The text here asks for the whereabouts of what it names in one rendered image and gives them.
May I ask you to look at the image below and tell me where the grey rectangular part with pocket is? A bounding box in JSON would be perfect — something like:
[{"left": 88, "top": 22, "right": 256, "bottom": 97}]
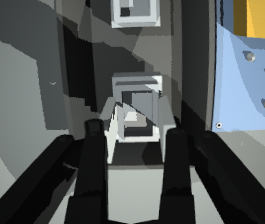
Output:
[
  {"left": 112, "top": 72, "right": 162, "bottom": 142},
  {"left": 111, "top": 0, "right": 160, "bottom": 28}
]

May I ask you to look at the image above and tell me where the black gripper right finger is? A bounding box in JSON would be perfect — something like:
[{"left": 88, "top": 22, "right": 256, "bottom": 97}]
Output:
[{"left": 158, "top": 95, "right": 265, "bottom": 224}]

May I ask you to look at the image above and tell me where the yellow rectangular block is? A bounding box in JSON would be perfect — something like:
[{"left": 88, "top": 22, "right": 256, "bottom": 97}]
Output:
[{"left": 233, "top": 0, "right": 265, "bottom": 38}]

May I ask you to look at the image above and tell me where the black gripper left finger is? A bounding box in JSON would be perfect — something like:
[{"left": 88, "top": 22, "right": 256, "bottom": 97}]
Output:
[{"left": 0, "top": 97, "right": 118, "bottom": 224}]

